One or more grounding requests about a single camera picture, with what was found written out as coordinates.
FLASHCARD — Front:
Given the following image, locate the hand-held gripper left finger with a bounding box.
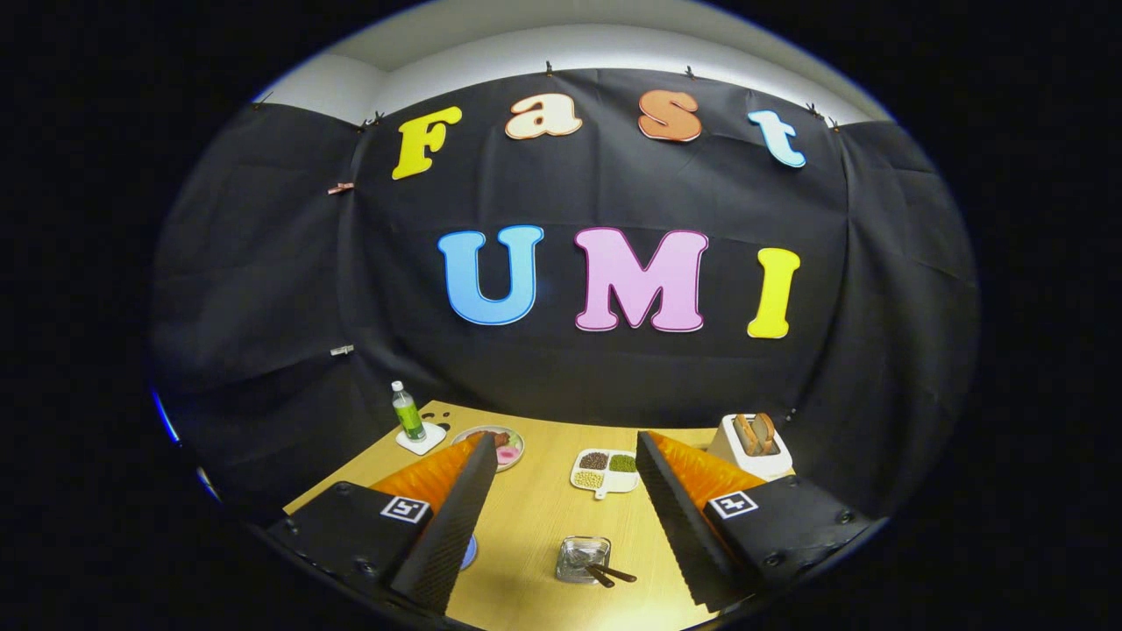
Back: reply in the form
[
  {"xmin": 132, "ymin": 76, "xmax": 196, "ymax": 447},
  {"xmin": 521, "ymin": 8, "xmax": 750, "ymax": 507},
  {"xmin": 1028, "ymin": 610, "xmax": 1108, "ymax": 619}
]
[{"xmin": 267, "ymin": 431, "xmax": 499, "ymax": 614}]

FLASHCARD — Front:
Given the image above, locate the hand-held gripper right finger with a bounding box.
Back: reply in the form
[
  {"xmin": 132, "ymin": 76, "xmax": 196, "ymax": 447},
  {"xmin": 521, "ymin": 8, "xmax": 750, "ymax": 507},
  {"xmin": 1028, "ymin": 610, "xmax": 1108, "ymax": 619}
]
[{"xmin": 636, "ymin": 430, "xmax": 877, "ymax": 613}]

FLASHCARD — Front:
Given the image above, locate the white divided dish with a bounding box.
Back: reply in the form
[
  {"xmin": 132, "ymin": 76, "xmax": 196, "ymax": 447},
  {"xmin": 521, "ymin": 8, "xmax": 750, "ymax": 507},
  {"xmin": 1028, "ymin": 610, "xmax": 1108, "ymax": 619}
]
[{"xmin": 571, "ymin": 448, "xmax": 640, "ymax": 500}]

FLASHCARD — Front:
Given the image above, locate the white square coaster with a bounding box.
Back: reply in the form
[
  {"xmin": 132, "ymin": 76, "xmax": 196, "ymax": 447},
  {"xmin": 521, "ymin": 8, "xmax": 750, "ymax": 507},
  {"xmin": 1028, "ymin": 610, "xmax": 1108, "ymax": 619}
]
[{"xmin": 395, "ymin": 423, "xmax": 447, "ymax": 456}]

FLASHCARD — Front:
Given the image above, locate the round beige food plate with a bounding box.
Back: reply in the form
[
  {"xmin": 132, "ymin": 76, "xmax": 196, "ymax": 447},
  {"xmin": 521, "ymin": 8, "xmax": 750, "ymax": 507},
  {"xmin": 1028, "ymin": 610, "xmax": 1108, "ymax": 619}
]
[{"xmin": 451, "ymin": 425, "xmax": 526, "ymax": 473}]

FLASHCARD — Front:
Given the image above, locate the white toaster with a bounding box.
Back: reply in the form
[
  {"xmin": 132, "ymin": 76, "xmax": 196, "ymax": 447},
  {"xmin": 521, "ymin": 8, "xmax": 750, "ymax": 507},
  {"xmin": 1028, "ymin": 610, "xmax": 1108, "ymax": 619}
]
[{"xmin": 707, "ymin": 414, "xmax": 794, "ymax": 481}]

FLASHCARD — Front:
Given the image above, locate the green label plastic bottle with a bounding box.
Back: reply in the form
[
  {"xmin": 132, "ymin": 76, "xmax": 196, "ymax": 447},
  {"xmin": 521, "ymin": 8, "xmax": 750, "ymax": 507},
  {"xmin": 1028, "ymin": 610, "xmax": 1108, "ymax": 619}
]
[{"xmin": 391, "ymin": 380, "xmax": 427, "ymax": 442}]

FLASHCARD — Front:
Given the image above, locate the metal wire cutlery basket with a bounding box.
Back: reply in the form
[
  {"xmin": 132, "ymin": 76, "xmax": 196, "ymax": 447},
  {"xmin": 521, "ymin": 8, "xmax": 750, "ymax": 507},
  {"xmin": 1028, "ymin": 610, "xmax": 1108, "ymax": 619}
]
[{"xmin": 555, "ymin": 535, "xmax": 612, "ymax": 585}]

